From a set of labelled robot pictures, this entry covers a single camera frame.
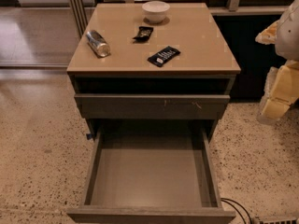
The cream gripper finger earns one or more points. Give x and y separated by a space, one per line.
271 111
269 35

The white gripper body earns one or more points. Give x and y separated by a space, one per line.
289 36

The black rxbar blueberry bar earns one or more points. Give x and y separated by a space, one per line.
163 56

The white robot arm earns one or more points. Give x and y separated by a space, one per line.
287 43

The brown drawer cabinet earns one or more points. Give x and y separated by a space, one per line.
205 65

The open grey drawer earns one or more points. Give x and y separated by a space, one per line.
151 172

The closed upper drawer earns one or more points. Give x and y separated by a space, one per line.
150 106

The floor vent grille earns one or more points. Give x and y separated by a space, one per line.
275 220

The white ceramic bowl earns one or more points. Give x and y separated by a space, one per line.
155 11

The small black snack packet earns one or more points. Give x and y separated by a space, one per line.
143 34

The silver drink can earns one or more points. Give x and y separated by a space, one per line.
98 44

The metal window frame post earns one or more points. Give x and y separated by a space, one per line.
79 15

